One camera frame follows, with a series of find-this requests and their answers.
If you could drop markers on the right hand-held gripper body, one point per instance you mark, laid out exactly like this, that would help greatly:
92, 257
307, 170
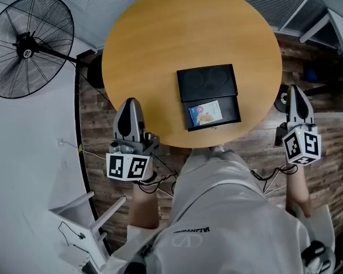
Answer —
300, 144

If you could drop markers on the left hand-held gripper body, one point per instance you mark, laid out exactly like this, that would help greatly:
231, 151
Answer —
128, 164

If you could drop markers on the white blue box of bandages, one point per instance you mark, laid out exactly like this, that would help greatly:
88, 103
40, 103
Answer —
205, 113

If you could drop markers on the black box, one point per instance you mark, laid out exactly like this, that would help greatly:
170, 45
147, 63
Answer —
205, 81

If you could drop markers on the person's right forearm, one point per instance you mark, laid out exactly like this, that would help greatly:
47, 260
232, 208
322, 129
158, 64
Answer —
295, 190

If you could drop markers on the person's left forearm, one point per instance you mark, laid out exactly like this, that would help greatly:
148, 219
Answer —
143, 207

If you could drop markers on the black wristband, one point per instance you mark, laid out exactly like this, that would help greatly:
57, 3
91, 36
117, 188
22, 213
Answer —
151, 178

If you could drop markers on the black round stand base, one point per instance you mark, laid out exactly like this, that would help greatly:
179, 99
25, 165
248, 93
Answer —
281, 98

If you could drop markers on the blue object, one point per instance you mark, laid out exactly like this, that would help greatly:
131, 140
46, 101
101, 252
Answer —
311, 74

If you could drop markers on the white side table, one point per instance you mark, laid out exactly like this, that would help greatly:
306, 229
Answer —
83, 227

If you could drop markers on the person's light grey shirt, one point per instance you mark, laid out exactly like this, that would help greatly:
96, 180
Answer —
217, 210

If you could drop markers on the white desk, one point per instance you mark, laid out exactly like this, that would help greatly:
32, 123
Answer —
340, 36

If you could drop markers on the black standing fan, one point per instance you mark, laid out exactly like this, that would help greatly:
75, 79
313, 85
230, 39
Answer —
25, 50

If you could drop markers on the white wall socket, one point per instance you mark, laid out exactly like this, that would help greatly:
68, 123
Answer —
60, 143

